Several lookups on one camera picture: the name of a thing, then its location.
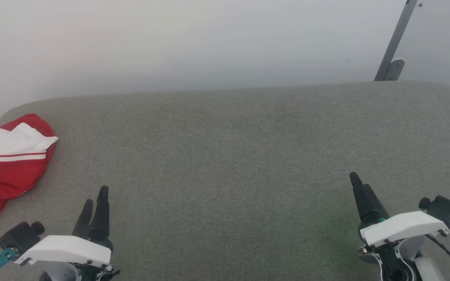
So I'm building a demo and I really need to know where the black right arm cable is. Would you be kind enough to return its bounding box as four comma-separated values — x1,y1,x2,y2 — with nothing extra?
424,234,450,281

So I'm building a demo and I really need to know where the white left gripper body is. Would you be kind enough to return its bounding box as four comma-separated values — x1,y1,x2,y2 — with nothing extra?
14,235,120,281

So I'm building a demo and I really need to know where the grey metal wall bracket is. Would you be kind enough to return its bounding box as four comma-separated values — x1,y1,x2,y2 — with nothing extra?
373,0,419,82

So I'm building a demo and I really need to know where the red basketball jersey number 23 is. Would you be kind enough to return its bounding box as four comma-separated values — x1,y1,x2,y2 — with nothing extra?
0,113,59,232

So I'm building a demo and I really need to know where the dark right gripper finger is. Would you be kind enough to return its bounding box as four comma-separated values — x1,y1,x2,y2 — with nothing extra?
349,172,374,225
365,183,389,225

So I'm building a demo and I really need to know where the grey fabric sofa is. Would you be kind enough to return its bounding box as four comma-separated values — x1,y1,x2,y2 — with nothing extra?
0,81,450,281

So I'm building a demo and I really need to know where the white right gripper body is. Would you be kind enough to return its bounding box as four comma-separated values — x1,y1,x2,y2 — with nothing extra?
358,211,450,281

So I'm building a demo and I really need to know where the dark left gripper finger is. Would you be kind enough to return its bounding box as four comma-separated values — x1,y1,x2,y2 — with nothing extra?
88,186,113,250
72,199,94,238

